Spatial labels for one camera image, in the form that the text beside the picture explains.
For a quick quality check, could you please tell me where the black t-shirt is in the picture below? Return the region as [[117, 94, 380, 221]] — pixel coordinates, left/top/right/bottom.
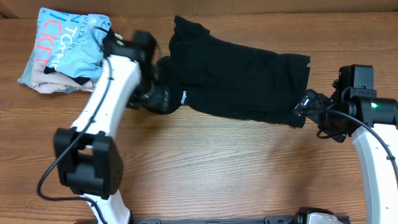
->
[[157, 16, 310, 128]]

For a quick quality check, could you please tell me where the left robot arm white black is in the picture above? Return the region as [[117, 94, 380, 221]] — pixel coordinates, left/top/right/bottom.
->
[[37, 30, 170, 223]]

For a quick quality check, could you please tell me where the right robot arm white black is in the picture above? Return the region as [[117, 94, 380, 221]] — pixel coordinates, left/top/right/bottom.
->
[[295, 64, 397, 223]]

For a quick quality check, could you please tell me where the light blue printed t-shirt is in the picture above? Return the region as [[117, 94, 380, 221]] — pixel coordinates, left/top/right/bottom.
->
[[18, 7, 111, 86]]

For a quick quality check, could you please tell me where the beige folded garment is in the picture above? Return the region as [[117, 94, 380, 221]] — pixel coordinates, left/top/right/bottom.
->
[[29, 32, 124, 94]]

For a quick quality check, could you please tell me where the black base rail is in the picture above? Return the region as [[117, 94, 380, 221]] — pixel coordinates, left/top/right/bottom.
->
[[74, 212, 352, 224]]

